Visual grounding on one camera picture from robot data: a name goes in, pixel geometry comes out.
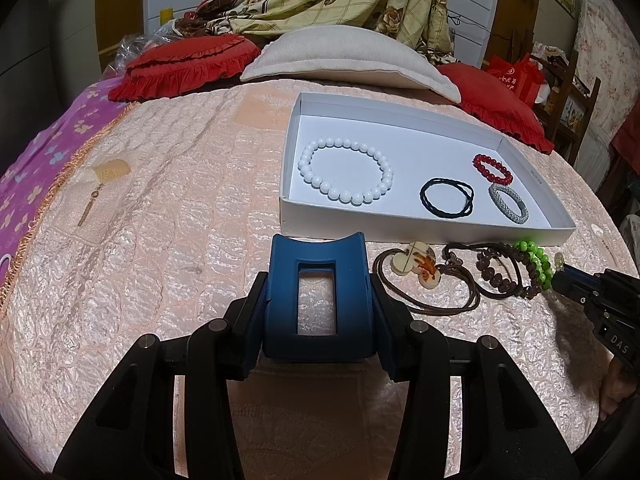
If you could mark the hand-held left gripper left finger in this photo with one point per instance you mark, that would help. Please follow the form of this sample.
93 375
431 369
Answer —
252 342

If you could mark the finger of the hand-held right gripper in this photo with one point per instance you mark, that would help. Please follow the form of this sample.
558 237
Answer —
575 280

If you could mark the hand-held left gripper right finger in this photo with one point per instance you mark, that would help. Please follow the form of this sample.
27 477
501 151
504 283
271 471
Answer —
384 341

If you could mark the white cardboard box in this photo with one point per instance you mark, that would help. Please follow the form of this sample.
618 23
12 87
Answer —
400 130

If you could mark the person's right hand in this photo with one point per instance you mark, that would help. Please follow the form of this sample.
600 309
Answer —
617 390

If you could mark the pink quilted bedspread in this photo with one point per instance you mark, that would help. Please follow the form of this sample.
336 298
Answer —
190 220

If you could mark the wooden chair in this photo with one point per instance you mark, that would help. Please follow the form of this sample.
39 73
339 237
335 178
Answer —
570 90

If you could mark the red ruffled pillow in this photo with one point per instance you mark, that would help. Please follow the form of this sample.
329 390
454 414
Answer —
180 67
495 105

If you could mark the red shopping bag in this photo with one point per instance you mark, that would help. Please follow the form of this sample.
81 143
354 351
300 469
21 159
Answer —
515 77

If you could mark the gold bar hairpin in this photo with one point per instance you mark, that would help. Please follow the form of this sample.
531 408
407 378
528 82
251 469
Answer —
90 207

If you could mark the tan paper tag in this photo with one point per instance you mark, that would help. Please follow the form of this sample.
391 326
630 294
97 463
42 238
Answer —
114 169

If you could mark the pink floral curtain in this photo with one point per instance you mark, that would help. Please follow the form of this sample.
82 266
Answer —
612 60

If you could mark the purple flower blanket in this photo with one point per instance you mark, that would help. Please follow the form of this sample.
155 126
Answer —
45 160

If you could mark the beige pillow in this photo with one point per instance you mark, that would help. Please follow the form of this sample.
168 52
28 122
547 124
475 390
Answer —
345 57

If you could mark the clear plastic bag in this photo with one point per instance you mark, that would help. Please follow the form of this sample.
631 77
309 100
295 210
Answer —
137 47

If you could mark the grey wardrobe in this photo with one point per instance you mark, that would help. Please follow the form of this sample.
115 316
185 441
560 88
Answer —
45 10

